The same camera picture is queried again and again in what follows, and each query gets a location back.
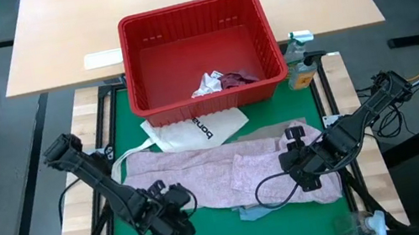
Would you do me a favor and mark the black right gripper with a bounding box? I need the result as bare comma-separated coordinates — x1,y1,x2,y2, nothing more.
273,117,355,197

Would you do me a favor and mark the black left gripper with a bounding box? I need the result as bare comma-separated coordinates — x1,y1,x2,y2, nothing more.
130,174,200,235

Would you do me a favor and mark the beige grey garment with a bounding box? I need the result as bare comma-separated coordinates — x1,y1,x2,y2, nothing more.
235,116,309,144

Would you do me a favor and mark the pink garment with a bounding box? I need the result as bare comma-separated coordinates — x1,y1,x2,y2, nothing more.
116,114,345,235

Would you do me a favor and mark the light blue garment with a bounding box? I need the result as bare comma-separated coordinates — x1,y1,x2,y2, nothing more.
236,200,281,224

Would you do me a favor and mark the white garment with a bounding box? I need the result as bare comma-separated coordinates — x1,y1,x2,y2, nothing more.
187,68,226,99

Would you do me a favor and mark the red plastic laundry basket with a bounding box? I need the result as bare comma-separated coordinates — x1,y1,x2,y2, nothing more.
113,0,294,130

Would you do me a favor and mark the white tote bag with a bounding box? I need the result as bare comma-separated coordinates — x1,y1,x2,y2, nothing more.
102,103,257,186

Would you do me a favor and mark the clear spray bottle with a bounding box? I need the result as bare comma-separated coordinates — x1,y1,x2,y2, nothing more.
334,207,391,235

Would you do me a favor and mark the maroon garment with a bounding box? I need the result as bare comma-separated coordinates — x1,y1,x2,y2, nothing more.
218,66,261,91

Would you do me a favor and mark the spray bottle with green label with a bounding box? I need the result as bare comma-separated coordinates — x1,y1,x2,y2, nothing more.
275,28,321,80

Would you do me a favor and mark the light wooden desk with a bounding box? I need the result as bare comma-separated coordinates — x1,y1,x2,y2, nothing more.
0,0,389,100

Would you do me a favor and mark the black cable bundle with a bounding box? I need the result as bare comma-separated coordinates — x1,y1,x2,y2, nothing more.
357,74,412,143

